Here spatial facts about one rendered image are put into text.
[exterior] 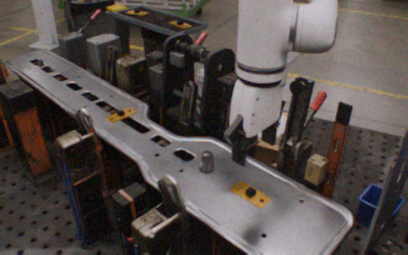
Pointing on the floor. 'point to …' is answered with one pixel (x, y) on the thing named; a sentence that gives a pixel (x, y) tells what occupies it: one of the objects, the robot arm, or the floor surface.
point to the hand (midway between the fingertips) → (254, 148)
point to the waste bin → (82, 10)
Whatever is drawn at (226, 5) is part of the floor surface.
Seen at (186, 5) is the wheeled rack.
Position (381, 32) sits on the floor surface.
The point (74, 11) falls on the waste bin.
